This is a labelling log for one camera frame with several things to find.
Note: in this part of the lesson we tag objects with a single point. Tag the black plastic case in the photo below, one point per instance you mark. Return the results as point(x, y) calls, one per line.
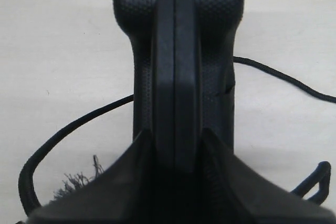
point(183, 72)

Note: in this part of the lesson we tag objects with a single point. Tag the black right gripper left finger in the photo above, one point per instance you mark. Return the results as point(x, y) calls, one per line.
point(129, 191)

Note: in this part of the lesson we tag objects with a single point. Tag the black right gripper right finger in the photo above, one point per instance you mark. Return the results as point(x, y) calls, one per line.
point(226, 190)

